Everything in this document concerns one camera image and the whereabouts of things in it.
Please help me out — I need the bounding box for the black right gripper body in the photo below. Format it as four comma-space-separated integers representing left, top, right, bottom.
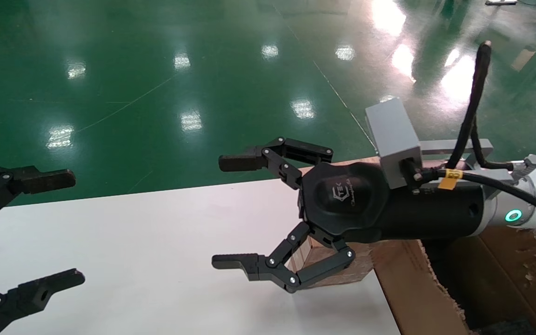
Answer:
298, 158, 485, 243

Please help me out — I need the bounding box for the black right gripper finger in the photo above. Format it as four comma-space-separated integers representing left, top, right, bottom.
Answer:
212, 222, 356, 294
218, 137, 334, 189

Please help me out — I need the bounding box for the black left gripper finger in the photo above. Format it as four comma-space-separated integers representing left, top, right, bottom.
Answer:
0, 268, 85, 335
0, 164, 76, 230

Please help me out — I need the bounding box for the big open cardboard box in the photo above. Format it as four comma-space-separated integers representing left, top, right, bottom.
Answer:
370, 227, 536, 335

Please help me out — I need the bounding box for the plywood board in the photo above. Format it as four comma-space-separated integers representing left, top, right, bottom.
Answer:
298, 157, 381, 176

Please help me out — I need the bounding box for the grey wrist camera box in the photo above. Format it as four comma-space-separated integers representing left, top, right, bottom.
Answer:
365, 98, 423, 190

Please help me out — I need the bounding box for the grey metal camera bracket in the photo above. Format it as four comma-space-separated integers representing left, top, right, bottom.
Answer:
416, 139, 515, 192

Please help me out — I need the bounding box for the yellow cable tag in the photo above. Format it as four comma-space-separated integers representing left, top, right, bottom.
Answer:
438, 168, 463, 190

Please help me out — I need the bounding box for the thick black cable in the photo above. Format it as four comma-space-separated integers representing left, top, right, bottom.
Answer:
412, 168, 536, 223

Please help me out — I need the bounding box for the thin black looped cable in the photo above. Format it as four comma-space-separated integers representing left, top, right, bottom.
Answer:
445, 41, 515, 171

